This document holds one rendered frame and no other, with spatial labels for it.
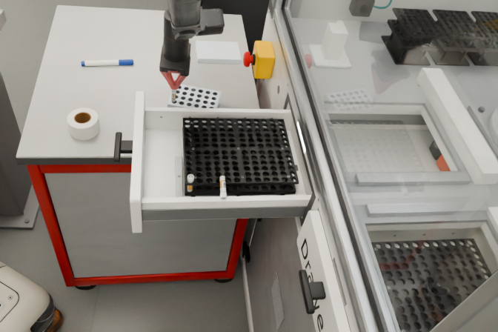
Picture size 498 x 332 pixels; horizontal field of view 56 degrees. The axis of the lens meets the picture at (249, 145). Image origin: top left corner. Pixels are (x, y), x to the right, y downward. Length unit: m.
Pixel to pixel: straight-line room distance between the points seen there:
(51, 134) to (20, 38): 1.68
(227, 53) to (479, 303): 1.07
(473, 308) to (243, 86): 0.96
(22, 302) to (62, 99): 0.59
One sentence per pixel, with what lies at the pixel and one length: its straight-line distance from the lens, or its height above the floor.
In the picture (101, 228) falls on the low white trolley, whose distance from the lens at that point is 1.40.
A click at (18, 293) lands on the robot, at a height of 0.28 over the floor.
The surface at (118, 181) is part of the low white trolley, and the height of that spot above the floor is 0.64.
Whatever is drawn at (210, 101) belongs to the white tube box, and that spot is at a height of 0.80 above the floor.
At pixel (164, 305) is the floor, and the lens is 1.75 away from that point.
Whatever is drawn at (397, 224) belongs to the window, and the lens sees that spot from 0.64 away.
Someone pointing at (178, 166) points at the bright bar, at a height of 0.85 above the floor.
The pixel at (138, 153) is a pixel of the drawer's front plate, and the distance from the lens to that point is 0.90.
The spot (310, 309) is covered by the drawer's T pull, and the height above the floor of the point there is 0.91.
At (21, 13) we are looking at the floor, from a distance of 3.03.
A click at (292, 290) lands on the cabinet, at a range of 1.12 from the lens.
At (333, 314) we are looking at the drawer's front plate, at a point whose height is 0.92.
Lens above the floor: 1.61
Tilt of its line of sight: 47 degrees down
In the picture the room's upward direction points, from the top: 12 degrees clockwise
